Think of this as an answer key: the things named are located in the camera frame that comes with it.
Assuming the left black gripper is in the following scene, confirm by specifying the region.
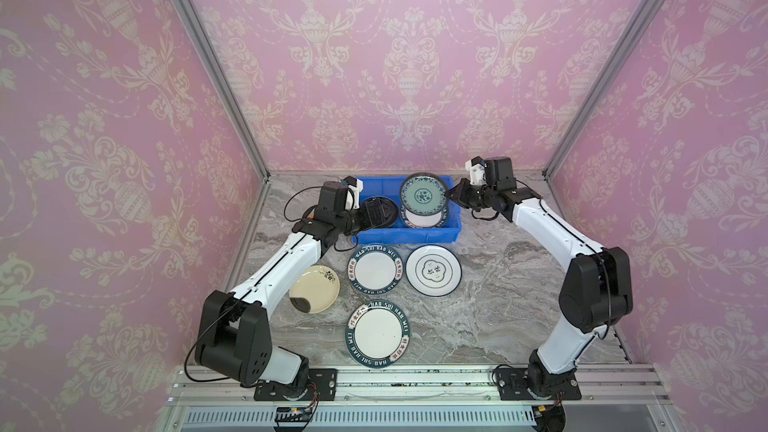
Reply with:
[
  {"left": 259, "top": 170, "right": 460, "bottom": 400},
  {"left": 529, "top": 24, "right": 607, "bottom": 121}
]
[{"left": 333, "top": 197, "right": 394, "bottom": 236}]

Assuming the teal blue floral plate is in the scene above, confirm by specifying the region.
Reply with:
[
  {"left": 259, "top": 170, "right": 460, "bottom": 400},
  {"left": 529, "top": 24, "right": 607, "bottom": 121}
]
[{"left": 399, "top": 172, "right": 448, "bottom": 216}]

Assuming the black plate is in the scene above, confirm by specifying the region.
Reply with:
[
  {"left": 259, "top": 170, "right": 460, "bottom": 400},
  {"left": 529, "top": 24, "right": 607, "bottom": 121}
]
[{"left": 360, "top": 196, "right": 399, "bottom": 230}]

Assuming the green rimmed plate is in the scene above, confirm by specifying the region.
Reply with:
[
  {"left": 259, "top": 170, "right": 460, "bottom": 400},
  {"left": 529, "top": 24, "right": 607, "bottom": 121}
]
[
  {"left": 400, "top": 206, "right": 449, "bottom": 229},
  {"left": 345, "top": 300, "right": 411, "bottom": 369},
  {"left": 347, "top": 244, "right": 404, "bottom": 296}
]

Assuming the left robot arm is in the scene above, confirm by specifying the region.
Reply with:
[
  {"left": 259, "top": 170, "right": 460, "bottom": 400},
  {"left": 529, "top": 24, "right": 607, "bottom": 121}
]
[{"left": 183, "top": 176, "right": 381, "bottom": 400}]

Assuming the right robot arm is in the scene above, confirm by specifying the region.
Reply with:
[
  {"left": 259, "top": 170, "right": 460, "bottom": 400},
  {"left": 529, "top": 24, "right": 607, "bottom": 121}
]
[{"left": 446, "top": 157, "right": 633, "bottom": 398}]

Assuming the blue plastic bin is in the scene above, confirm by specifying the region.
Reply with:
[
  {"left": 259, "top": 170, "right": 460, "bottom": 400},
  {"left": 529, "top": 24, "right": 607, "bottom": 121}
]
[{"left": 358, "top": 176, "right": 462, "bottom": 245}]

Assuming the cream plate with dark spot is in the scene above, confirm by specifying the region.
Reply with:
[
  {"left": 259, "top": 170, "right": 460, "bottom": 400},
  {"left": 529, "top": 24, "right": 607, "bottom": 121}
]
[{"left": 289, "top": 265, "right": 340, "bottom": 314}]

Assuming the white plate with flower outline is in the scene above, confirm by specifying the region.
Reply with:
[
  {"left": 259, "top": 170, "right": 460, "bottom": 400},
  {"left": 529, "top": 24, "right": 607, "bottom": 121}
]
[{"left": 405, "top": 245, "right": 463, "bottom": 297}]

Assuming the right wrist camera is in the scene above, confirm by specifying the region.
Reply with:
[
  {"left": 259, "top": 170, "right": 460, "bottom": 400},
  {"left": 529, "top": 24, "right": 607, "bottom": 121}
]
[{"left": 465, "top": 156, "right": 486, "bottom": 186}]

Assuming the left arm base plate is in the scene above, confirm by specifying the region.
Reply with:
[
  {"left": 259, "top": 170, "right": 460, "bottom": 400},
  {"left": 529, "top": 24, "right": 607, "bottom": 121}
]
[{"left": 254, "top": 368, "right": 338, "bottom": 402}]

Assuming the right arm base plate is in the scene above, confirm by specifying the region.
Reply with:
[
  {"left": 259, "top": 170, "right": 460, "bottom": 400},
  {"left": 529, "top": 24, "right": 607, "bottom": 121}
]
[{"left": 491, "top": 364, "right": 582, "bottom": 401}]

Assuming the aluminium front rail frame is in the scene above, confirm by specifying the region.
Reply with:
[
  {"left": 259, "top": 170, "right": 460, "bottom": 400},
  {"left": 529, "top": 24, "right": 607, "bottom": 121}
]
[{"left": 156, "top": 364, "right": 684, "bottom": 431}]

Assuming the left corner aluminium post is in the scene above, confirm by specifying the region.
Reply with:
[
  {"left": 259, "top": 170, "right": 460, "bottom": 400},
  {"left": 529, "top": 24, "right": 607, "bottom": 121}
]
[{"left": 171, "top": 0, "right": 270, "bottom": 183}]

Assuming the corner aluminium post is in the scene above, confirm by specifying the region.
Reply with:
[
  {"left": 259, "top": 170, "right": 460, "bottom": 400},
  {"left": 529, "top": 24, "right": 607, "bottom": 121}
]
[
  {"left": 171, "top": 0, "right": 270, "bottom": 183},
  {"left": 542, "top": 0, "right": 664, "bottom": 183}
]

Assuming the right corner aluminium post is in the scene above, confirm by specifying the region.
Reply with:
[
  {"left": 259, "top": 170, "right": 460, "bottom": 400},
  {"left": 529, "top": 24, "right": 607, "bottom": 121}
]
[{"left": 542, "top": 0, "right": 664, "bottom": 183}]

